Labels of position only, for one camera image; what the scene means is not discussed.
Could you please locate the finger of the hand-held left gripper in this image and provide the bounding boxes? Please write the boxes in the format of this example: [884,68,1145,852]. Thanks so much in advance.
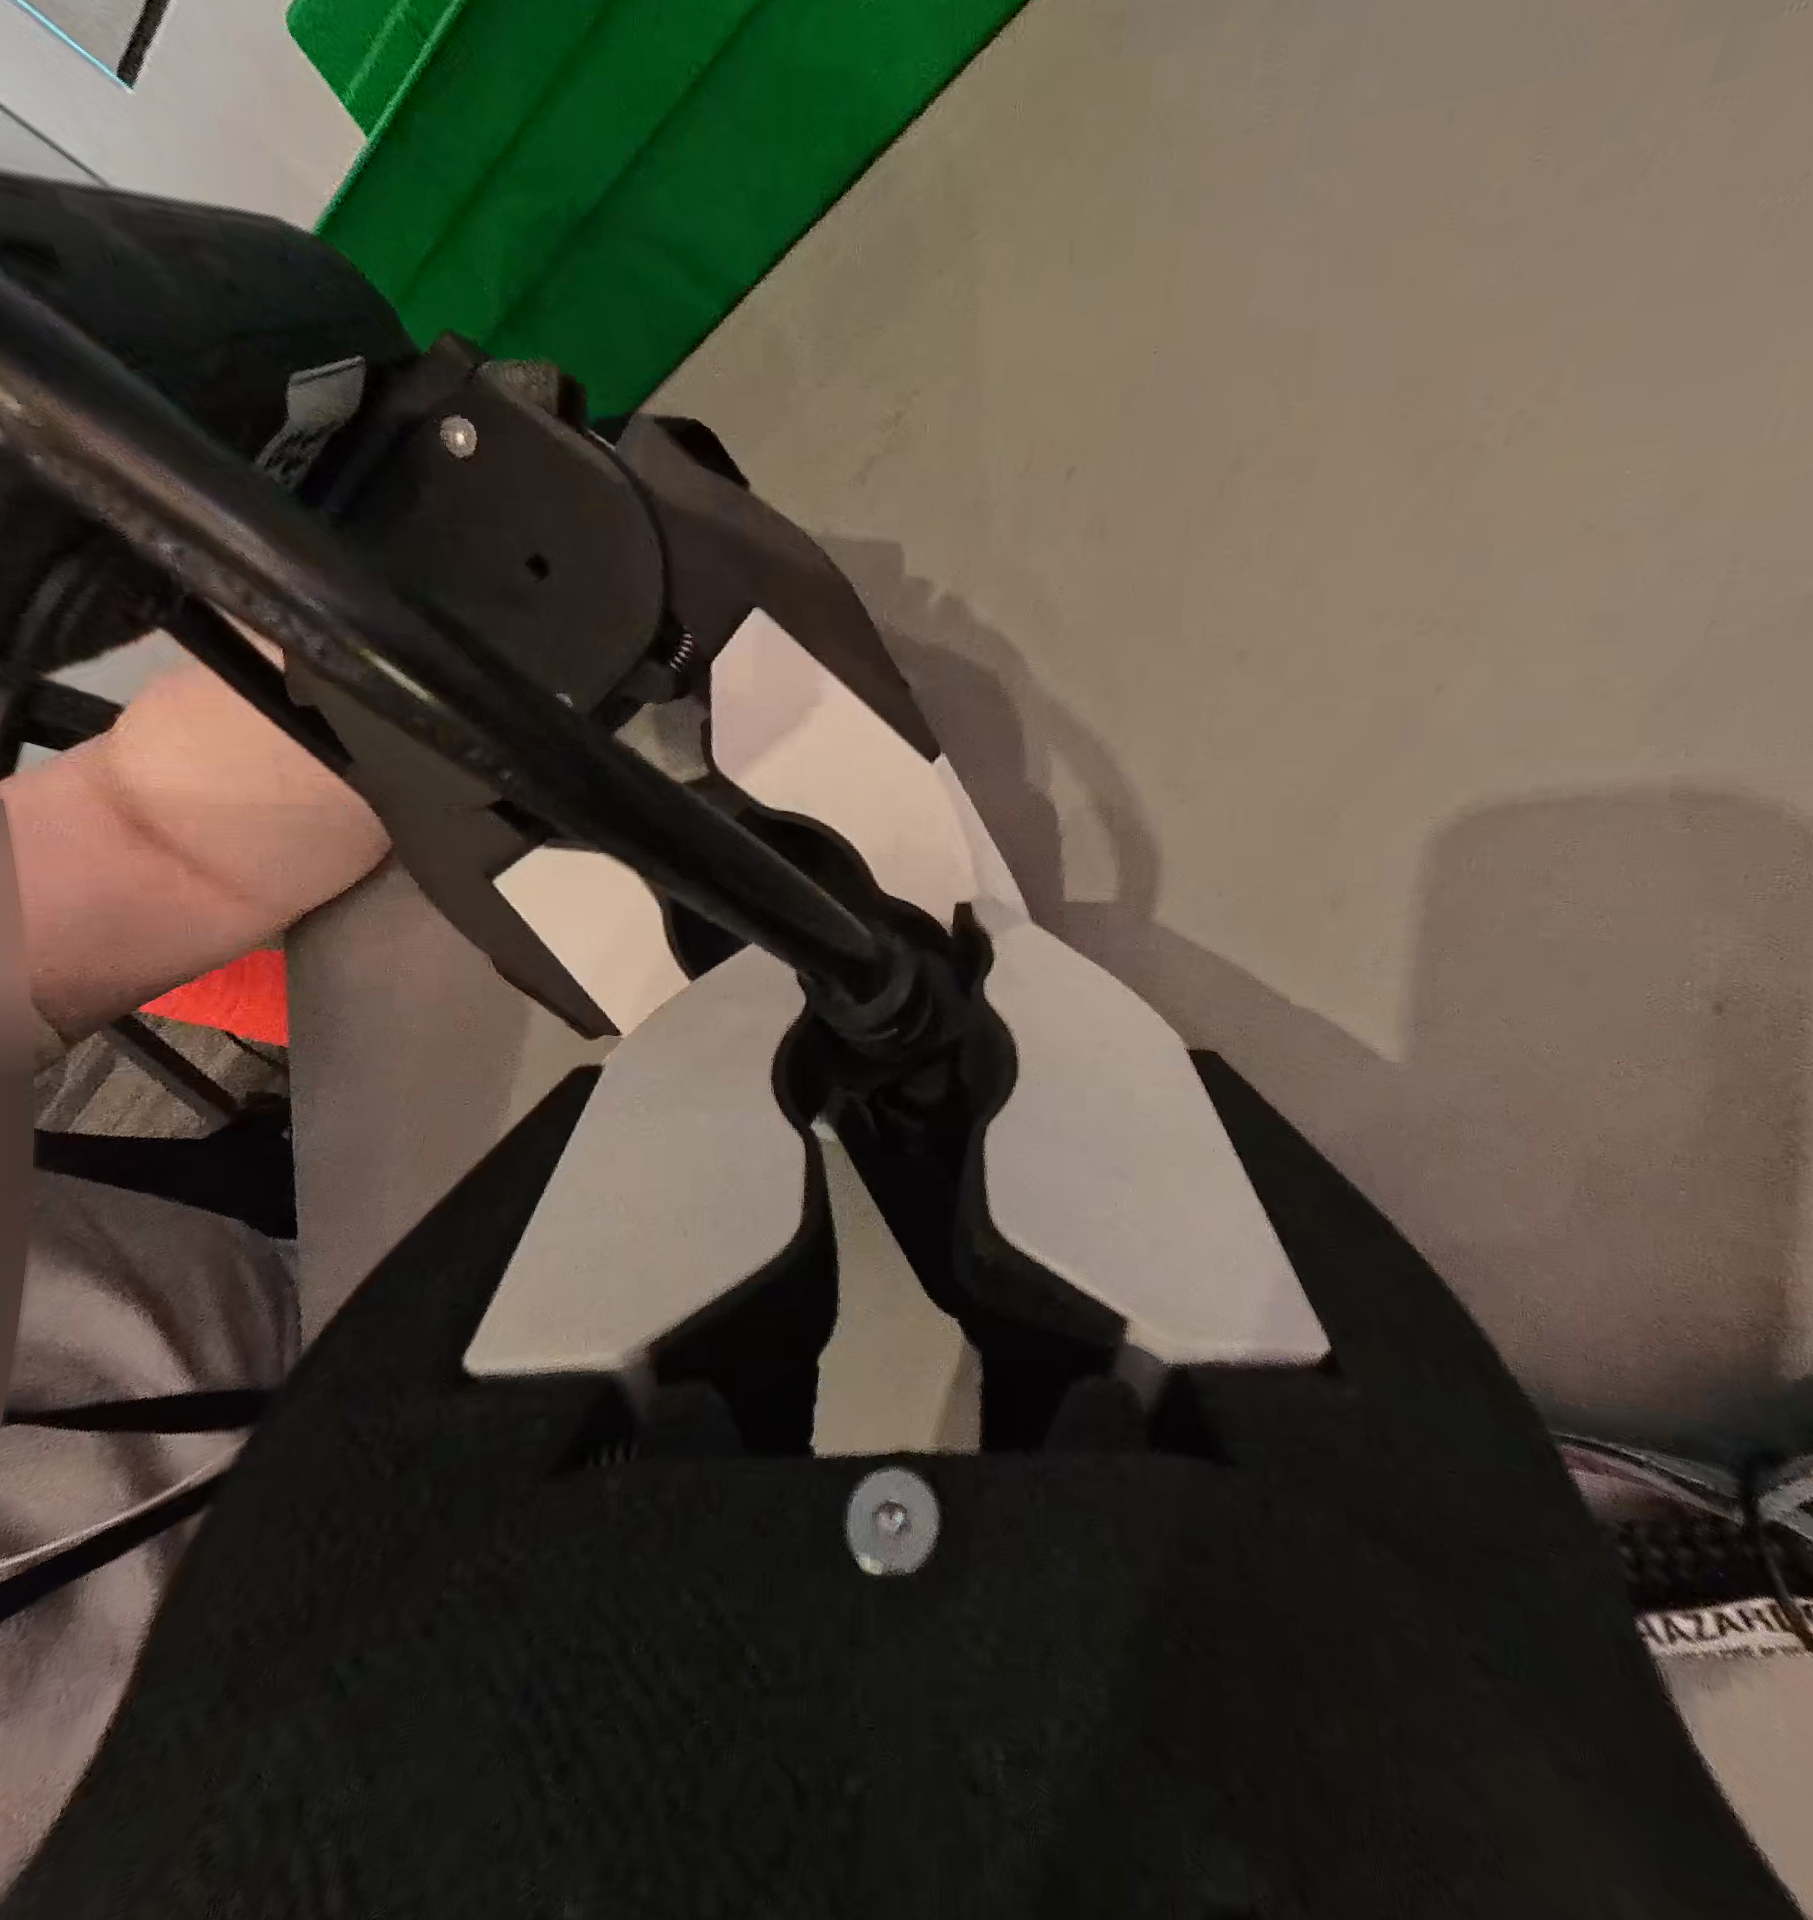
[491,843,731,1040]
[707,603,1031,919]

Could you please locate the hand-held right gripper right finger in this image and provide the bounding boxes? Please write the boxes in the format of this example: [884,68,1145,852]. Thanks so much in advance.
[965,901,1335,1454]

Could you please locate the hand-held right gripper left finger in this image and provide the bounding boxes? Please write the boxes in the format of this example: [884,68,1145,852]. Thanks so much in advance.
[463,944,835,1454]

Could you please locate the black power cord with plug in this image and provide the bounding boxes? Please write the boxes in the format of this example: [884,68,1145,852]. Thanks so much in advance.
[0,232,1131,1441]

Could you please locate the braided power strip cable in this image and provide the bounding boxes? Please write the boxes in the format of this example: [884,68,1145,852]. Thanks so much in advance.
[1557,1430,1813,1659]

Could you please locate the green plastic bin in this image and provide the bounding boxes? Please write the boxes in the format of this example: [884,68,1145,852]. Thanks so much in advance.
[288,0,1028,427]

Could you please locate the orange object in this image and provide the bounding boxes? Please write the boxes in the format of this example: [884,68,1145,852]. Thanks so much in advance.
[142,948,293,1040]

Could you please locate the black lanyard strap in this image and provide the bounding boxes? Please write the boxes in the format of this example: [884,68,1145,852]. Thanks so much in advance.
[0,1387,270,1653]

